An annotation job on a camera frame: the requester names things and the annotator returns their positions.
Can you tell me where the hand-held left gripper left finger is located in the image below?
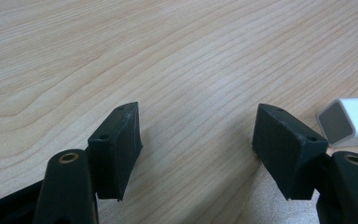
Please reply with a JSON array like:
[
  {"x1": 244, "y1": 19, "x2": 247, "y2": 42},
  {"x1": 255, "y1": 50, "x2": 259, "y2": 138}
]
[{"x1": 87, "y1": 101, "x2": 144, "y2": 202}]

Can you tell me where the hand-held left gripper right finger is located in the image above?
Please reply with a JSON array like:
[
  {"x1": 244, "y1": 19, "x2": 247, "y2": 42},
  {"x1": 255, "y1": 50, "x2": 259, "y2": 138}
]
[{"x1": 251, "y1": 103, "x2": 330, "y2": 201}]

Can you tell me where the white power adapter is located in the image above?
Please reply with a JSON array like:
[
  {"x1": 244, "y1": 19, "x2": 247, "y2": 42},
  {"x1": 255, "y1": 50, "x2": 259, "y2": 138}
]
[{"x1": 316, "y1": 97, "x2": 358, "y2": 148}]

